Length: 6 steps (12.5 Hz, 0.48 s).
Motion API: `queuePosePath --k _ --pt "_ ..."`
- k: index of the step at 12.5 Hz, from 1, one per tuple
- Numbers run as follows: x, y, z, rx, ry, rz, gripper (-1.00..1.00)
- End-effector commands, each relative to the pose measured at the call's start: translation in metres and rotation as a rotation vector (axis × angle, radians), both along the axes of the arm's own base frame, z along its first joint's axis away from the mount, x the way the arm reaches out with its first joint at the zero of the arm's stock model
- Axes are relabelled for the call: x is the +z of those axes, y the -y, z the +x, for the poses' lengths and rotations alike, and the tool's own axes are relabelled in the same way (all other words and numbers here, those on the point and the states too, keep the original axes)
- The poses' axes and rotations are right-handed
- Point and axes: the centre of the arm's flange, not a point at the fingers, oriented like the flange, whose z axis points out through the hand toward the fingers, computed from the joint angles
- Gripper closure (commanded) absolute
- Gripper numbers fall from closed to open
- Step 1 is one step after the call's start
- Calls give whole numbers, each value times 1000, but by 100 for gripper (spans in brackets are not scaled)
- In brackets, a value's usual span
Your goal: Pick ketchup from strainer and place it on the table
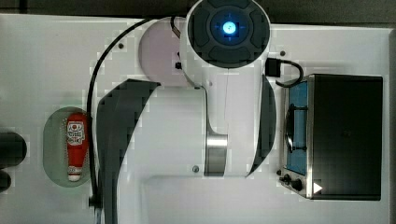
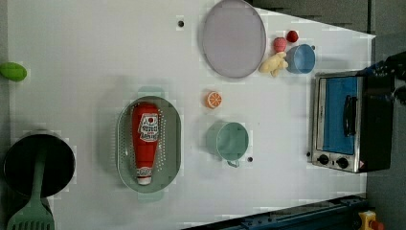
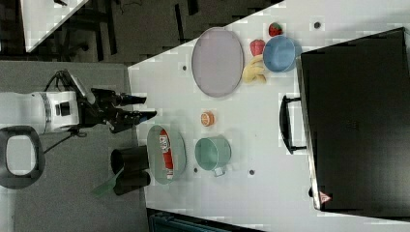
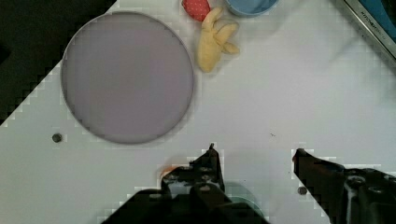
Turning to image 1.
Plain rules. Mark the red plush ketchup bottle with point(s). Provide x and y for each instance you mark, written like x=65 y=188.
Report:
x=77 y=145

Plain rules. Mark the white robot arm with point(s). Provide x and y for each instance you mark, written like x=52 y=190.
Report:
x=222 y=124

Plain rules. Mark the lavender round plate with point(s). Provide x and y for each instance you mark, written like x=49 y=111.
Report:
x=158 y=55

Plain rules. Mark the stainless steel toaster oven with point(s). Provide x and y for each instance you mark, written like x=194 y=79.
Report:
x=332 y=138

